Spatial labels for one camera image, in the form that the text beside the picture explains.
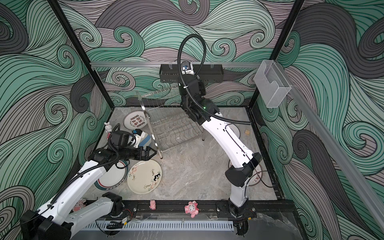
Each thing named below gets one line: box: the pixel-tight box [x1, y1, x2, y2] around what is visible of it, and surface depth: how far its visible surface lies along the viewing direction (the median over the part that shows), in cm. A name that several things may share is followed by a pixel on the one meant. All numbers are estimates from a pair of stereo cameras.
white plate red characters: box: [123, 110, 148, 131], surface depth 113 cm
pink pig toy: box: [184, 200, 200, 218], surface depth 73 cm
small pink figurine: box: [149, 199, 156, 210], surface depth 74 cm
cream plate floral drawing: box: [127, 159, 163, 195], surface depth 85 cm
